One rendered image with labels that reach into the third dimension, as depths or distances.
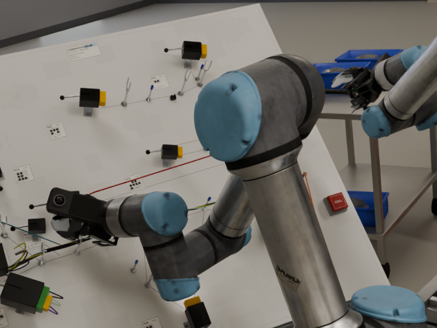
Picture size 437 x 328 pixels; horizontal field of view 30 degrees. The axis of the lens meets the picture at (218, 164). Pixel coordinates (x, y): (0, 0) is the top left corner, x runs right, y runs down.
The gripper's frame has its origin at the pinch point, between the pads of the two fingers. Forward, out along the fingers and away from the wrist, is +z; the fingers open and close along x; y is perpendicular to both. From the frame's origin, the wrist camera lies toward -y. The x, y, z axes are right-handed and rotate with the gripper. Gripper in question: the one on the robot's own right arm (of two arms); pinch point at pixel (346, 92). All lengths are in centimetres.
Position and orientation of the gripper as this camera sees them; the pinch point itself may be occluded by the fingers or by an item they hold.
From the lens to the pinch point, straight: 226.0
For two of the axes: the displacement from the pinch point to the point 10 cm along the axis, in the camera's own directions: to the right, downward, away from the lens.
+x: 6.2, 7.7, 1.4
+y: -6.6, 6.1, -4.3
